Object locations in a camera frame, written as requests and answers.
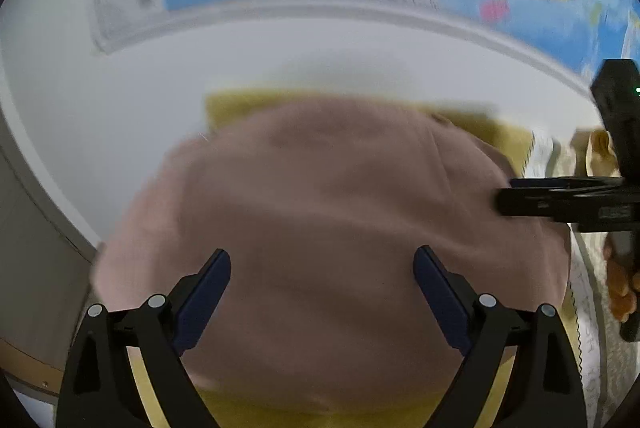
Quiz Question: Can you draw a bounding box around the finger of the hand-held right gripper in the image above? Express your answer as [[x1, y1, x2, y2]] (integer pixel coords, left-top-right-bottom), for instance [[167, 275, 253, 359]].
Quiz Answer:
[[496, 177, 581, 223]]

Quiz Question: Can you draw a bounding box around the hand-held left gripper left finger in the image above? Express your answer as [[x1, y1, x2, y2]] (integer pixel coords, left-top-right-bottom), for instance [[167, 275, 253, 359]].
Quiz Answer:
[[55, 249, 231, 428]]

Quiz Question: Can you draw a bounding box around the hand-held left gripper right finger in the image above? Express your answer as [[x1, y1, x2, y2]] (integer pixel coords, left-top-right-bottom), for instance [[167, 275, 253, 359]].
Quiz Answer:
[[414, 245, 587, 428]]

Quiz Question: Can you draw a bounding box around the pink garment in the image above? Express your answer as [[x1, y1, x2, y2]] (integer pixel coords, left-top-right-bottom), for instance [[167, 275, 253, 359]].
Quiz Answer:
[[92, 100, 573, 415]]

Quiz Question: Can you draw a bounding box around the person's right hand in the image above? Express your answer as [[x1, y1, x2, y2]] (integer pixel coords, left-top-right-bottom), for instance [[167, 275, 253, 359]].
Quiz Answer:
[[603, 239, 640, 324]]

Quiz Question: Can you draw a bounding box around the cream garment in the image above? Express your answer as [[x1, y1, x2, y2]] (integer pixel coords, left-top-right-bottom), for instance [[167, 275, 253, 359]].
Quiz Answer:
[[570, 128, 622, 179]]

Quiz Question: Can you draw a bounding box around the printed blanket with zigzag border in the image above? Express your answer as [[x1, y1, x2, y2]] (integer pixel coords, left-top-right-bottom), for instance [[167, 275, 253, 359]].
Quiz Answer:
[[522, 130, 640, 428]]

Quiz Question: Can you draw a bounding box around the mustard yellow cloth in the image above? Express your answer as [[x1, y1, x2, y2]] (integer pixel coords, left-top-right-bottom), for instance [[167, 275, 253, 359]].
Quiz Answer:
[[125, 88, 537, 428]]

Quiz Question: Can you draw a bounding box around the wooden bed frame edge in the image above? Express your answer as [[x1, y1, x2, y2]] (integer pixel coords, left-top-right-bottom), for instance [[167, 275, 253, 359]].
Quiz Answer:
[[0, 337, 68, 405]]

